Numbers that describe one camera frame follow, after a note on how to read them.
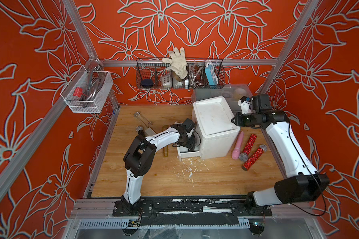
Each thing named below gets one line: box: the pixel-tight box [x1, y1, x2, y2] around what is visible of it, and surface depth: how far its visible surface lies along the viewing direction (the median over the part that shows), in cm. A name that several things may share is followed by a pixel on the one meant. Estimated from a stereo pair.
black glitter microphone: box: [135, 125, 144, 136], surface depth 102 cm
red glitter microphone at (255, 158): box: [241, 144, 268, 172], surface depth 87 cm
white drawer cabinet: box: [191, 96, 241, 160], surface depth 82 cm
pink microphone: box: [231, 130, 244, 160], surface depth 94 cm
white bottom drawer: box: [176, 145, 201, 162], surface depth 89 cm
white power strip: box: [161, 74, 173, 87], surface depth 96 cm
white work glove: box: [162, 46, 189, 82], surface depth 91 cm
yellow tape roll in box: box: [234, 88, 247, 100], surface depth 106 cm
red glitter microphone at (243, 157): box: [238, 133, 257, 162], surface depth 92 cm
